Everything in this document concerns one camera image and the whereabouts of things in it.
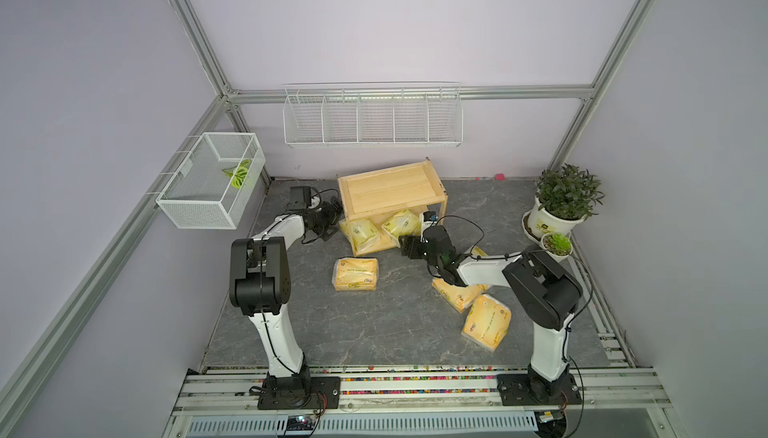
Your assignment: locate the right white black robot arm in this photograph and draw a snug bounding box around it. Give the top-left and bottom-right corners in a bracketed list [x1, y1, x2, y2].
[398, 225, 583, 394]

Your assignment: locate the white wire side basket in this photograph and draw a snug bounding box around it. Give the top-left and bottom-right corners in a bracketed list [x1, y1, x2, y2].
[156, 132, 265, 230]

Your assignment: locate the small potted succulent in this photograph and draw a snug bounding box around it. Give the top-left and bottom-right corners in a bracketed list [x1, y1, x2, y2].
[540, 233, 573, 262]

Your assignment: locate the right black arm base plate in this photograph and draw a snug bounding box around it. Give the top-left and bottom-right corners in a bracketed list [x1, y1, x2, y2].
[496, 371, 583, 408]

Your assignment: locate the orange tissue pack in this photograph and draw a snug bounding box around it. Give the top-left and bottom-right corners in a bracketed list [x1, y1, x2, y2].
[462, 294, 512, 352]
[332, 258, 379, 291]
[432, 278, 490, 313]

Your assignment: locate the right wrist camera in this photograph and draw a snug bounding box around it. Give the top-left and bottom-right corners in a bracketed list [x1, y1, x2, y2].
[421, 210, 439, 227]

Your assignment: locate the wooden two-tier shelf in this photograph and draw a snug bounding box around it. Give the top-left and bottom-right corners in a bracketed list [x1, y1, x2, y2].
[338, 160, 448, 257]

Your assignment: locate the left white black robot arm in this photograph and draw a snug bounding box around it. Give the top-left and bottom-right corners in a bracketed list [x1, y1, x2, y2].
[229, 186, 343, 389]

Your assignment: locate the aluminium front rail frame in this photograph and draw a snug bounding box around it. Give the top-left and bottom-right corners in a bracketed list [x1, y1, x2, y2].
[163, 309, 689, 437]

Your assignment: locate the green leaf toy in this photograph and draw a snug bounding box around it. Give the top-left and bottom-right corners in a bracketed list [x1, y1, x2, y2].
[223, 159, 252, 189]

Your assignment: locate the green tissue pack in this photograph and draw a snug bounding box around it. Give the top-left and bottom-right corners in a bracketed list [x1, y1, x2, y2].
[471, 246, 487, 257]
[381, 209, 422, 243]
[339, 218, 381, 256]

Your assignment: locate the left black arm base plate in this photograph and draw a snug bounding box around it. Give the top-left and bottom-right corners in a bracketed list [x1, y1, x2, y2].
[257, 375, 341, 410]

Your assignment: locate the large potted green plant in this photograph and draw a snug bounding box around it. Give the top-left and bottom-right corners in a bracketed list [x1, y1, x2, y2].
[524, 164, 605, 241]

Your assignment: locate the long white wire wall basket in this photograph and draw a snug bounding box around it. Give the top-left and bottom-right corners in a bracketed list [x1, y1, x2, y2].
[282, 82, 464, 147]

